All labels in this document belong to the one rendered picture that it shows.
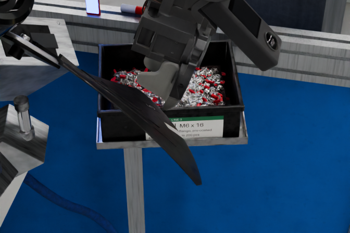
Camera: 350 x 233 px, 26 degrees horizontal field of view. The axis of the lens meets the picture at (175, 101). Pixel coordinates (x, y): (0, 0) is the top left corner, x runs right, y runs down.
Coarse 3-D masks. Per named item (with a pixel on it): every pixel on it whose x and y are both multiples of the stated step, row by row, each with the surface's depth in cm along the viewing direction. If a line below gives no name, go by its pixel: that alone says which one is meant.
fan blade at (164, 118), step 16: (64, 64) 83; (96, 80) 88; (112, 96) 87; (128, 96) 98; (144, 96) 105; (128, 112) 86; (144, 112) 93; (160, 112) 102; (144, 128) 86; (160, 128) 92; (176, 128) 101; (160, 144) 87; (176, 144) 93; (176, 160) 88; (192, 160) 93; (192, 176) 89
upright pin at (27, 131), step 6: (18, 96) 96; (24, 96) 96; (18, 102) 95; (24, 102) 95; (18, 108) 95; (24, 108) 95; (18, 114) 96; (24, 114) 96; (18, 120) 97; (24, 120) 97; (30, 120) 98; (24, 126) 97; (30, 126) 98; (24, 132) 98; (30, 132) 98; (24, 138) 99; (30, 138) 99
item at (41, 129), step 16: (0, 112) 99; (16, 112) 99; (0, 128) 97; (16, 128) 98; (48, 128) 103; (0, 144) 96; (16, 144) 97; (32, 144) 99; (16, 160) 99; (32, 160) 99; (16, 176) 103
